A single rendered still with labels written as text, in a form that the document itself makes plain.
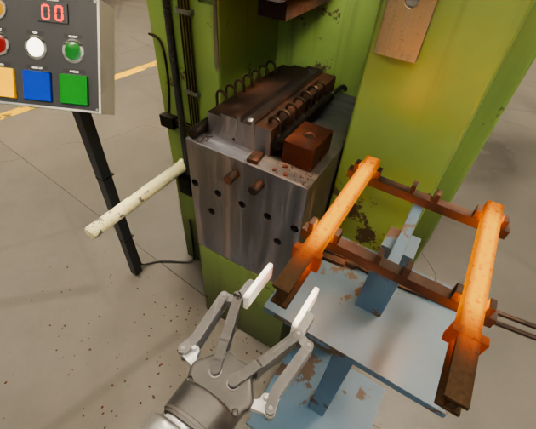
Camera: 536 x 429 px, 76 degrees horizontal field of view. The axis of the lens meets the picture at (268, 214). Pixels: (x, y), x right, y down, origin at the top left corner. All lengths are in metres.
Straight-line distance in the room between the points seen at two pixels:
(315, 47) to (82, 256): 1.48
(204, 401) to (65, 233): 1.83
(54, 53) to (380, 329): 1.05
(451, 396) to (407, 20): 0.65
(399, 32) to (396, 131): 0.22
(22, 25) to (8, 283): 1.25
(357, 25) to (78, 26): 0.79
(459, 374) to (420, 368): 0.31
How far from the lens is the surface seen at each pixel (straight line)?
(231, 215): 1.05
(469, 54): 0.83
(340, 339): 0.78
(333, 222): 0.59
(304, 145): 0.86
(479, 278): 0.61
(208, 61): 1.11
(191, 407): 0.40
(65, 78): 1.11
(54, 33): 1.14
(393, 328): 0.83
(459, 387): 0.50
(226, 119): 0.95
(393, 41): 0.83
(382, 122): 0.91
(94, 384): 1.63
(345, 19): 1.24
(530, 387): 1.93
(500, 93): 1.32
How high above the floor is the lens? 1.44
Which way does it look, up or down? 44 degrees down
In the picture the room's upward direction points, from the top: 5 degrees clockwise
